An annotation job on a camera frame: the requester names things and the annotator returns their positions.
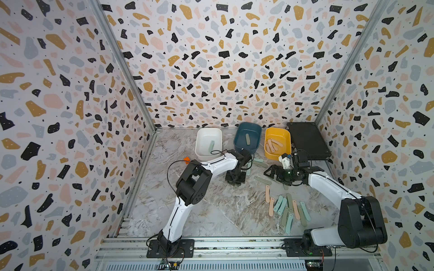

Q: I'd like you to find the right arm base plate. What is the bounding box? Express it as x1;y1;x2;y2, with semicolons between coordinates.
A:
281;238;333;257

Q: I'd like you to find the black case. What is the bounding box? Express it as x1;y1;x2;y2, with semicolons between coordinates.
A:
287;122;332;160

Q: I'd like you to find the white storage box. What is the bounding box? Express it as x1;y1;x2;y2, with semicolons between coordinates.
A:
195;128;222;161

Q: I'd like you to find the pink knife beside olive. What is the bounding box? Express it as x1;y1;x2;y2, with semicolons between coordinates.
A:
265;185;270;203

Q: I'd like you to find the mint knife lowest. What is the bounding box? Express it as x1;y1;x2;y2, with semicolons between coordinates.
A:
285;213;294;235

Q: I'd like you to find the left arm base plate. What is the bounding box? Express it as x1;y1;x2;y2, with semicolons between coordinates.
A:
146;238;195;259

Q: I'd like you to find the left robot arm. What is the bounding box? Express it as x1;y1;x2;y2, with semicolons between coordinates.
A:
157;149;253;254

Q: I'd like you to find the yellow storage box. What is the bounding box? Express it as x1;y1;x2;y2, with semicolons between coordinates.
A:
264;127;292;161

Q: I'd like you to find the olive knife bottom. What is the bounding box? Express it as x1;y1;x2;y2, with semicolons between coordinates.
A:
287;193;294;213

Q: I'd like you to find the dark teal storage box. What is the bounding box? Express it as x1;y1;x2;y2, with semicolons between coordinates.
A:
234;122;262;154

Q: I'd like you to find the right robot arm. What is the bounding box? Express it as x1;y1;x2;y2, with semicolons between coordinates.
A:
264;158;388;252

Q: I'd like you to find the olive knife lowest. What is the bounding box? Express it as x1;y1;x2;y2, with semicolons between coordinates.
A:
280;207;289;229

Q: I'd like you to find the aluminium front rail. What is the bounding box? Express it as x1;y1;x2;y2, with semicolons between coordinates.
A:
94;237;387;271

